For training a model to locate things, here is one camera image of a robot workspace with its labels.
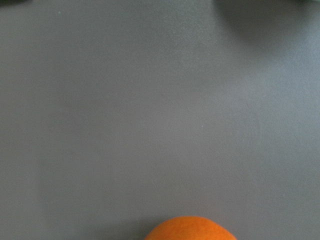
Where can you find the orange mandarin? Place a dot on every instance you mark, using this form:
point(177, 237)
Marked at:
point(189, 228)

